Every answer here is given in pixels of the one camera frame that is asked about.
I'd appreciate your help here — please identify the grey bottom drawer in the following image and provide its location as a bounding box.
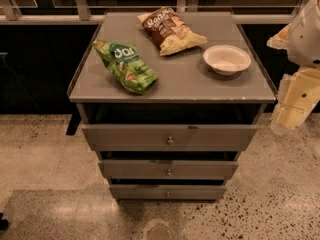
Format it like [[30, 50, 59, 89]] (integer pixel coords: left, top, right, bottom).
[[110, 184, 226, 200]]

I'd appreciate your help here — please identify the grey drawer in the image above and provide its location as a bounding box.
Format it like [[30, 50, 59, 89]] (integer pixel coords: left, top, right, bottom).
[[82, 124, 257, 152], [110, 184, 226, 200], [98, 160, 238, 180]]

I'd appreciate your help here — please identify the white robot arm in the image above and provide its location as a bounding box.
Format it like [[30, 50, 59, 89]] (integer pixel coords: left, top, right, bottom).
[[267, 0, 320, 135]]

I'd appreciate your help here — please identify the grey drawer cabinet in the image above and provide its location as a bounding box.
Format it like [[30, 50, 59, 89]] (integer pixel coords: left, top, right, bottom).
[[68, 12, 275, 189]]

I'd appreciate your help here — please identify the grey middle drawer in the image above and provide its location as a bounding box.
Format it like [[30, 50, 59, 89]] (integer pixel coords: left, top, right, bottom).
[[98, 160, 238, 180]]

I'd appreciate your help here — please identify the grey top drawer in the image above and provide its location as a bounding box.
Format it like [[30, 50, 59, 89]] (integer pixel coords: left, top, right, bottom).
[[82, 124, 257, 152]]

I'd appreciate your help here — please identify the white bowl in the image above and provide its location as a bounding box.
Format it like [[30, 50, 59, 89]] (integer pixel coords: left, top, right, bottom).
[[203, 45, 251, 76]]

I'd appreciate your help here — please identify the metal window railing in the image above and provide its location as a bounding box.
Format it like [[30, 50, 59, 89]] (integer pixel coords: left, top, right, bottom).
[[0, 0, 320, 26]]

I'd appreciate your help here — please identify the brown yellow chip bag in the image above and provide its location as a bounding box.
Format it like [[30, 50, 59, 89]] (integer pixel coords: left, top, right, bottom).
[[138, 7, 207, 56]]

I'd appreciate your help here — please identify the green chip bag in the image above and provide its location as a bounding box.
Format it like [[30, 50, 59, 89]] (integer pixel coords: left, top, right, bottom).
[[92, 40, 158, 95]]

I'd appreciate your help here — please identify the black object at floor edge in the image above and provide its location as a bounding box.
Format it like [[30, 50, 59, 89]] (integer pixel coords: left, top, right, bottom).
[[0, 213, 9, 230]]

